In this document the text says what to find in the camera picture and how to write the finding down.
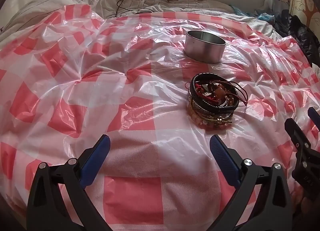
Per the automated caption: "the black braided leather bracelet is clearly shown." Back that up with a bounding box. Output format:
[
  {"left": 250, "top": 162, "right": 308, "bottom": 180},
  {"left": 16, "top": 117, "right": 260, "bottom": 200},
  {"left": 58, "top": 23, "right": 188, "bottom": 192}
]
[{"left": 189, "top": 72, "right": 240, "bottom": 109}]

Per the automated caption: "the right hand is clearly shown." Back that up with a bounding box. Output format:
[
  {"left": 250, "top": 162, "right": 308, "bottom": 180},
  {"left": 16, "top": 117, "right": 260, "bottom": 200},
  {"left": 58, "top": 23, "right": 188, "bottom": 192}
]
[{"left": 291, "top": 185, "right": 313, "bottom": 215}]

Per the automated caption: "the black puffy jacket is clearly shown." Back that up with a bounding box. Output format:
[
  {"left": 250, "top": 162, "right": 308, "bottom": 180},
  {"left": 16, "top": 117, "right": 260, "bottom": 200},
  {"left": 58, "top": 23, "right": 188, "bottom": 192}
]
[{"left": 273, "top": 10, "right": 319, "bottom": 67}]

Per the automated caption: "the light blue plastic bag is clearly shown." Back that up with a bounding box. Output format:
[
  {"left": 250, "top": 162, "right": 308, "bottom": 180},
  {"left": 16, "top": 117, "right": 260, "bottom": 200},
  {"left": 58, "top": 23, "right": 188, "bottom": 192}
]
[{"left": 257, "top": 13, "right": 276, "bottom": 25}]

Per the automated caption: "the red white checkered plastic sheet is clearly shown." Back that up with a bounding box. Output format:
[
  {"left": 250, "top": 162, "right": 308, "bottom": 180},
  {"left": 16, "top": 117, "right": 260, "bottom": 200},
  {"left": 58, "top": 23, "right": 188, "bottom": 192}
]
[{"left": 1, "top": 5, "right": 319, "bottom": 230}]

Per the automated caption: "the round silver metal tin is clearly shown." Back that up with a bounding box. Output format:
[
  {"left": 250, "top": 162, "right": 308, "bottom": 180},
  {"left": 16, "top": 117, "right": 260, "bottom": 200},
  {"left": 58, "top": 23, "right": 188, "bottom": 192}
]
[{"left": 184, "top": 30, "right": 226, "bottom": 64}]

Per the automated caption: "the white striped bed quilt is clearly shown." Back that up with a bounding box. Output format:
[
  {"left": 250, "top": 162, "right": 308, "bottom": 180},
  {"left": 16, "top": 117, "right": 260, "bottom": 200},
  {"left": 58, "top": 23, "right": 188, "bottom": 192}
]
[{"left": 1, "top": 0, "right": 281, "bottom": 46}]

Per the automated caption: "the pile of mixed bracelets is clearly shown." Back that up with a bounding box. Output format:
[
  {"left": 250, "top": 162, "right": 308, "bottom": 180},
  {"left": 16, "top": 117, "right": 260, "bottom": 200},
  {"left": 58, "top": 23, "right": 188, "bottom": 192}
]
[{"left": 184, "top": 72, "right": 249, "bottom": 128}]

